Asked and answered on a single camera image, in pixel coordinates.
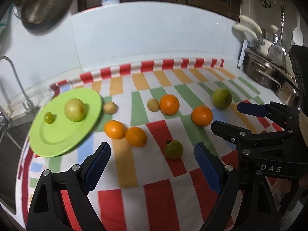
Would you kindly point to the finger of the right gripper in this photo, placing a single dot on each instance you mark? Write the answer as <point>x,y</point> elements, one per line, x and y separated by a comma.
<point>245,139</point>
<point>278,113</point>

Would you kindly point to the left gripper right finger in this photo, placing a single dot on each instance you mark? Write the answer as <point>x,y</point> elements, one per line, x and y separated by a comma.
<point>257,208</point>

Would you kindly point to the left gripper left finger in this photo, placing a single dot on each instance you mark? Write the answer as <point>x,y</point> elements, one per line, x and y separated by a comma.
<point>47,210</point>

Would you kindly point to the green apple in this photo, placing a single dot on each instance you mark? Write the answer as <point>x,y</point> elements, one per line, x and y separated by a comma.
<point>222,98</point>

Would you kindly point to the large orange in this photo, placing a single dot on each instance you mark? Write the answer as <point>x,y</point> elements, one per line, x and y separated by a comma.
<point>202,116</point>
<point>169,104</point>

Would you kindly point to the green tangerine with stem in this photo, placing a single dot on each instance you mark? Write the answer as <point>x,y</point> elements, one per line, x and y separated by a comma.
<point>173,149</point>

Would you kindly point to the small green tangerine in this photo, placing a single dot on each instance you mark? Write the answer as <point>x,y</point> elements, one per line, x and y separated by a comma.
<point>49,118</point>

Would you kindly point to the brown kiwi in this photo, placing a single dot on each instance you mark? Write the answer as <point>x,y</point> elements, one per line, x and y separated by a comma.
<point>153,105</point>
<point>110,107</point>

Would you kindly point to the small orange tangerine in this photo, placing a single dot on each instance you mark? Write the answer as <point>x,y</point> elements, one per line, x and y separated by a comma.
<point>115,129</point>
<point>135,136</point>

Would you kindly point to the large yellow-green pear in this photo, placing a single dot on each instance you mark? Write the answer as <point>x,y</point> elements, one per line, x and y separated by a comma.
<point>75,110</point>

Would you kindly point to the person's right hand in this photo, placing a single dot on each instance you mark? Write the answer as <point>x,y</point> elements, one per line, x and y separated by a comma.
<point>285,185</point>

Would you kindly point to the steel pot on rack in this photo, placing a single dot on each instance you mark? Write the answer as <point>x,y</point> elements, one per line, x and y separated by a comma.
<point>260,70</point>

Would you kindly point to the steel spatula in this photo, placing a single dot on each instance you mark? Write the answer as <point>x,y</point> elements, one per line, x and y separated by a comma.
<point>276,52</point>

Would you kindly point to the white rice spoon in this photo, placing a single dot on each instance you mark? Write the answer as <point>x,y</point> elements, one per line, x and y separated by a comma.
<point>297,33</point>

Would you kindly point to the green plate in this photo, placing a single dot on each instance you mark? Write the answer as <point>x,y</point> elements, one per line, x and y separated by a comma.
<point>51,140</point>

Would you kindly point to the stainless steel sink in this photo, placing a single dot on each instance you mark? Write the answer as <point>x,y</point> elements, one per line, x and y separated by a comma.
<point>12,141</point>

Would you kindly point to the striped colourful table cloth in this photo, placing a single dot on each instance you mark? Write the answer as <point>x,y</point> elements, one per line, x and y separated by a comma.
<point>141,188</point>

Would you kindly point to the thin gooseneck faucet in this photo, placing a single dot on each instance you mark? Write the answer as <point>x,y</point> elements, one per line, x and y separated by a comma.
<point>31,109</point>

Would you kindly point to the black frying pan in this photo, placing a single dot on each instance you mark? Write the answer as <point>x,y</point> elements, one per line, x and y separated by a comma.
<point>39,16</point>

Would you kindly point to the black scissors on wall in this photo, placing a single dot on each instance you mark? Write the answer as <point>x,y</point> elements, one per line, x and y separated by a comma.
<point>265,3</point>

